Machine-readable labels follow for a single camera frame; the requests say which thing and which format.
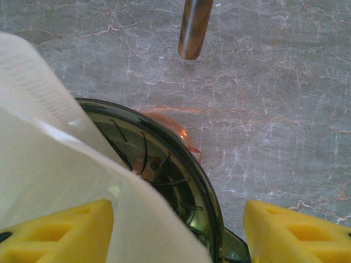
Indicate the smoke grey coffee dripper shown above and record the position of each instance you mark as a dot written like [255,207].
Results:
[170,191]

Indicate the white paper coffee filter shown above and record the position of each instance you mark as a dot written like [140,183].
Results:
[55,164]

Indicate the orange transparent coffee dripper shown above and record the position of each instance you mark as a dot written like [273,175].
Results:
[178,133]

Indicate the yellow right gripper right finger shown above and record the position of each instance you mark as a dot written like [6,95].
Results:
[301,246]

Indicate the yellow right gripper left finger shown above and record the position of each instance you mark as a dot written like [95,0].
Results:
[41,246]

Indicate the brown metal cylindrical rod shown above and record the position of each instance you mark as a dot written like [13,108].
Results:
[196,27]

